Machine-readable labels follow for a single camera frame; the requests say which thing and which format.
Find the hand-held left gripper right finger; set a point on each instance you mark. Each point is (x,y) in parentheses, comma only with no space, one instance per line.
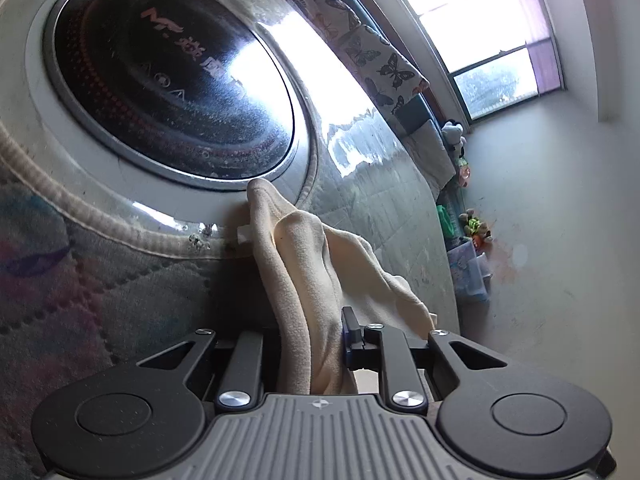
(352,332)

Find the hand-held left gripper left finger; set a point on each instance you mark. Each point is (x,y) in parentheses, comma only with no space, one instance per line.
(245,360)

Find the blue sofa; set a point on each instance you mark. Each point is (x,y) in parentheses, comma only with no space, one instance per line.
(415,110)

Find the round black induction cooktop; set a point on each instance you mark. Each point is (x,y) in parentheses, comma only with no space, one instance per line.
(170,75)

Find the pile of small plush toys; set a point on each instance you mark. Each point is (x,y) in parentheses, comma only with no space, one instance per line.
(477,227)

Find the colourful plush toy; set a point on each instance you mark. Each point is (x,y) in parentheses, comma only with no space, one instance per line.
(462,167)

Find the clear plastic storage box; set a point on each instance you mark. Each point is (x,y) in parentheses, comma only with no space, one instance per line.
(467,270)

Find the grey cushion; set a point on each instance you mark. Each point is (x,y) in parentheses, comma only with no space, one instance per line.
(430,152)

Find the window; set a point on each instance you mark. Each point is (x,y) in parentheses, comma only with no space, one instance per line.
(475,20)

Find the cream knit garment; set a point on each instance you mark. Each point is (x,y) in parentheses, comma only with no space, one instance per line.
(310,280)

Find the black and white plush toy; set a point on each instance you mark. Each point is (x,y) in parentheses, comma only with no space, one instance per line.
(452,135)

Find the green plastic bowl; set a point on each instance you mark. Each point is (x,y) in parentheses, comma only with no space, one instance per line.
(446,220)

